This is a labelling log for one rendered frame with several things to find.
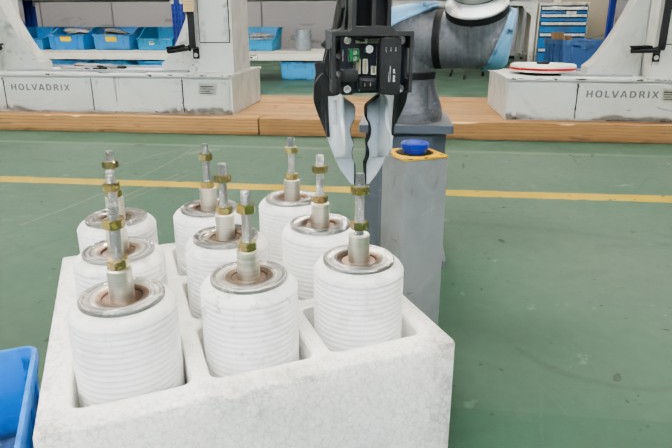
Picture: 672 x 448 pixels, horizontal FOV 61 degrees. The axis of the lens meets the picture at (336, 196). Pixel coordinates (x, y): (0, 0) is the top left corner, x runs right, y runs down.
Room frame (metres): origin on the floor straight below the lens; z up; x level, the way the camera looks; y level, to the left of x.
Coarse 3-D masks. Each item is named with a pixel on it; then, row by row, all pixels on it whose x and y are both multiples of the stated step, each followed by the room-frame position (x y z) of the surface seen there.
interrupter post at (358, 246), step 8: (352, 232) 0.56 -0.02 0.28; (352, 240) 0.55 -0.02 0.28; (360, 240) 0.55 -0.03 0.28; (368, 240) 0.55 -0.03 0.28; (352, 248) 0.55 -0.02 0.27; (360, 248) 0.55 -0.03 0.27; (368, 248) 0.55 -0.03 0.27; (352, 256) 0.55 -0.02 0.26; (360, 256) 0.55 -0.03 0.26; (368, 256) 0.55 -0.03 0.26
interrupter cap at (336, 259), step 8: (336, 248) 0.58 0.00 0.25; (344, 248) 0.58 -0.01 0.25; (376, 248) 0.58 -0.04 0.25; (328, 256) 0.56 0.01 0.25; (336, 256) 0.56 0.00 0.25; (344, 256) 0.57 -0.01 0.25; (376, 256) 0.56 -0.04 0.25; (384, 256) 0.56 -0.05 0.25; (392, 256) 0.56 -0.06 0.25; (328, 264) 0.54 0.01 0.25; (336, 264) 0.54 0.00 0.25; (344, 264) 0.54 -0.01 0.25; (352, 264) 0.55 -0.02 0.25; (360, 264) 0.55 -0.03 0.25; (368, 264) 0.55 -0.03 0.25; (376, 264) 0.54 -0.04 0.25; (384, 264) 0.54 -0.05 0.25; (392, 264) 0.54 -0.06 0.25; (344, 272) 0.52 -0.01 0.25; (352, 272) 0.52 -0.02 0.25; (360, 272) 0.52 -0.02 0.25; (368, 272) 0.52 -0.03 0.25; (376, 272) 0.52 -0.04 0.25
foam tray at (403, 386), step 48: (192, 336) 0.52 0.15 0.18; (432, 336) 0.52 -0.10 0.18; (48, 384) 0.44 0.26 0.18; (192, 384) 0.44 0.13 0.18; (240, 384) 0.44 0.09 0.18; (288, 384) 0.45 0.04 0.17; (336, 384) 0.47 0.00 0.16; (384, 384) 0.48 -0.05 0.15; (432, 384) 0.50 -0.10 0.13; (48, 432) 0.38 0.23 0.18; (96, 432) 0.39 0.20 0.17; (144, 432) 0.40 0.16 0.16; (192, 432) 0.42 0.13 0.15; (240, 432) 0.43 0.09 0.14; (288, 432) 0.45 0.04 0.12; (336, 432) 0.47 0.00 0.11; (384, 432) 0.49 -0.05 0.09; (432, 432) 0.51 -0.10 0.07
